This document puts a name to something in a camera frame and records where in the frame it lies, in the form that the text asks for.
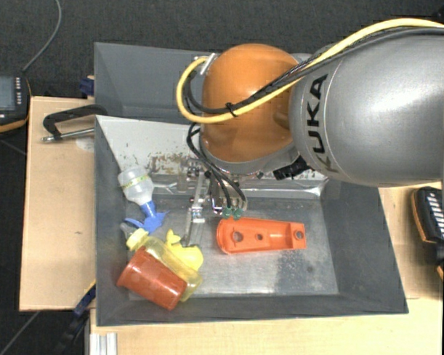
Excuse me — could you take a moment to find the grey metal bin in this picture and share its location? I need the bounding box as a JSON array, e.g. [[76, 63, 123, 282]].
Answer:
[[84, 41, 419, 338]]

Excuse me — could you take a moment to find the orange plastic holder with holes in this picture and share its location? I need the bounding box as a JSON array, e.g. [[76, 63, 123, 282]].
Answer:
[[215, 215, 309, 258]]

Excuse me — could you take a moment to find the yellow toy duck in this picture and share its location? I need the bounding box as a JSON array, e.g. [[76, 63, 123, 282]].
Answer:
[[164, 228, 206, 272]]

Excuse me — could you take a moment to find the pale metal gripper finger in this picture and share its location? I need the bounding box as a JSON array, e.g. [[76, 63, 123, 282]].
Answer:
[[190, 207, 208, 247], [182, 207, 195, 247]]

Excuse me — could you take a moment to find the red plastic cup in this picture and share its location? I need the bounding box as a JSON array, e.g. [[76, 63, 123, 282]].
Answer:
[[115, 246, 190, 312]]

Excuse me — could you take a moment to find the clear spray bottle blue nozzle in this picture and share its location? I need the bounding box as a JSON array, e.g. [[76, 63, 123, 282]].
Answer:
[[115, 165, 172, 235]]

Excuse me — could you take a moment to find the pale wood board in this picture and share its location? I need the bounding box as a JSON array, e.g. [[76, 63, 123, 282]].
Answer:
[[18, 95, 102, 314]]

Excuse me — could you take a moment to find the yellow clear plastic bottle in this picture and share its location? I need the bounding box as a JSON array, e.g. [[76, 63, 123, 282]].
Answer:
[[124, 226, 206, 303]]

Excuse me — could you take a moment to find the black cylinder on white bracket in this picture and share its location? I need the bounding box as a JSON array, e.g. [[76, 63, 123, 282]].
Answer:
[[257, 154, 318, 183]]

